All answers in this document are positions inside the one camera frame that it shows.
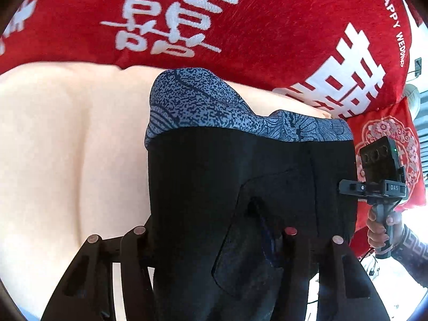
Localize black pants with blue trim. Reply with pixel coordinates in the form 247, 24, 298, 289
145, 68, 357, 320

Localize person's right hand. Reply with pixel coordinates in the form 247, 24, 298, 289
366, 209, 404, 249

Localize red embroidered cushion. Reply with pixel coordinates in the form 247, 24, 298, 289
344, 96, 427, 258

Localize cream sofa seat cushion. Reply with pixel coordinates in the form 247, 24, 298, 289
0, 60, 333, 321

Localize red sofa cover with characters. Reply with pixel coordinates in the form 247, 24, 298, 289
1, 0, 411, 118

